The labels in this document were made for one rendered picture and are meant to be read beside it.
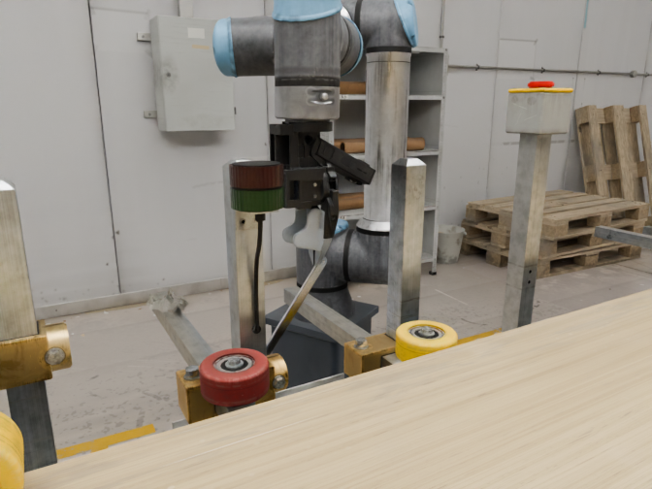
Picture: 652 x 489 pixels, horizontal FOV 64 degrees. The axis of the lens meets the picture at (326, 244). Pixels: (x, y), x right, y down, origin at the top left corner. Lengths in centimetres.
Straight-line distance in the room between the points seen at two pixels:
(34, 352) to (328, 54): 49
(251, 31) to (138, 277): 268
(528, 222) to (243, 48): 54
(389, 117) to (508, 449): 99
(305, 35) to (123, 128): 261
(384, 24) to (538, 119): 60
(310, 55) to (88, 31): 262
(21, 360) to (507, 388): 50
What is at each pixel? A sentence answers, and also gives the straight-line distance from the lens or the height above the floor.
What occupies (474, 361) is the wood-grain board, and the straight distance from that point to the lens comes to 66.
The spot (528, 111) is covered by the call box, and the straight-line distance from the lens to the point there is 90.
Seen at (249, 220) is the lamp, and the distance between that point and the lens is 62.
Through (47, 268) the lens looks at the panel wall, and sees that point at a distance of 335.
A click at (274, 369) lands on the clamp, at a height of 87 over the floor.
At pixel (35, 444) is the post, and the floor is 85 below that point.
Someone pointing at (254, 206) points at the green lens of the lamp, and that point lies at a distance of 56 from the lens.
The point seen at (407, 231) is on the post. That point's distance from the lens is 75.
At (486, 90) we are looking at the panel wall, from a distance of 458.
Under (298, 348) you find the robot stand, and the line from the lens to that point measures 152.
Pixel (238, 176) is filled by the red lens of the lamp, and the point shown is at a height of 112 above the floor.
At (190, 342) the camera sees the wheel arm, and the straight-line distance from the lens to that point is 80.
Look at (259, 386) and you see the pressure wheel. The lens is 61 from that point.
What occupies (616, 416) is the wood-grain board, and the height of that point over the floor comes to 90.
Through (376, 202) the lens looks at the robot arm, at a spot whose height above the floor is 95.
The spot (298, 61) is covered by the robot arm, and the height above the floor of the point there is 125.
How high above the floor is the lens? 120
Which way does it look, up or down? 15 degrees down
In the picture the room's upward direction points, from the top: straight up
